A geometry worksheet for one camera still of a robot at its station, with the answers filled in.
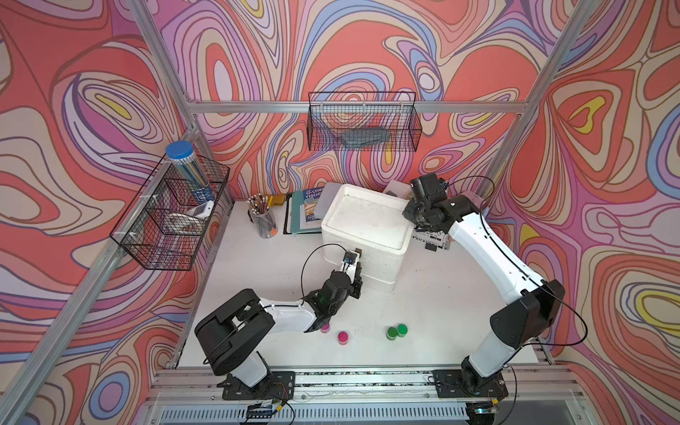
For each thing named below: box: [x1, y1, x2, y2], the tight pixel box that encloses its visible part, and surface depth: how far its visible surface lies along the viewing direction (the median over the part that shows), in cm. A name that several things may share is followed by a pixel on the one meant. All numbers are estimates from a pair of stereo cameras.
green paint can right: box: [396, 323, 409, 338], surface depth 83 cm
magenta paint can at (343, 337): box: [337, 331, 350, 346], surface depth 82 cm
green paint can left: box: [386, 326, 398, 341], surface depth 82 cm
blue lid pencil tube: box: [164, 140, 214, 203], surface depth 75 cm
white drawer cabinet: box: [321, 184, 416, 293], surface depth 83 cm
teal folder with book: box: [283, 186, 325, 236], surface depth 116 cm
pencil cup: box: [246, 193, 279, 240], surface depth 101 cm
